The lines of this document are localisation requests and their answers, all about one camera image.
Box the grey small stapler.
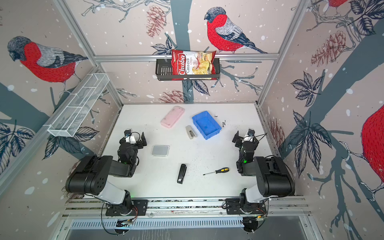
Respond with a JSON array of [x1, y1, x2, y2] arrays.
[[186, 126, 197, 140]]

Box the black yellow handled screwdriver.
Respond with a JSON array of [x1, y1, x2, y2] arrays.
[[204, 167, 230, 176]]

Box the small screws on table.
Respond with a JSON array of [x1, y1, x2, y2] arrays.
[[214, 114, 227, 128]]

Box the black wall basket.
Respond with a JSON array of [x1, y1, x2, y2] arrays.
[[155, 58, 221, 81]]

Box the black stapler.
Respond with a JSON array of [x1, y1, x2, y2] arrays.
[[177, 164, 187, 184]]

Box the grey square tin box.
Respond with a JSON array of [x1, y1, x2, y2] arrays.
[[151, 145, 170, 157]]

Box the pink phone case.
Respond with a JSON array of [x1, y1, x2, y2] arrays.
[[161, 106, 185, 129]]

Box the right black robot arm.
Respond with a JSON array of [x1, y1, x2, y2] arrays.
[[232, 129, 295, 214]]

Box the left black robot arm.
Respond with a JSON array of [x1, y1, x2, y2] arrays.
[[65, 130, 148, 217]]

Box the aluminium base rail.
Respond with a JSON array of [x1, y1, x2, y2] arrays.
[[60, 197, 313, 219]]

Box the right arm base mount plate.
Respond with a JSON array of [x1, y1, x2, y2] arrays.
[[222, 198, 267, 215]]

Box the blue plastic bin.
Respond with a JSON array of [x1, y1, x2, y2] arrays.
[[192, 111, 222, 140]]

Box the white wire mesh shelf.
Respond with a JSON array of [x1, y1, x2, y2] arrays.
[[48, 73, 110, 137]]

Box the red cassava chips bag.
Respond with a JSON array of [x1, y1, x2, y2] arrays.
[[171, 50, 220, 81]]

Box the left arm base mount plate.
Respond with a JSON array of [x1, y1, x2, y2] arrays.
[[106, 199, 149, 217]]

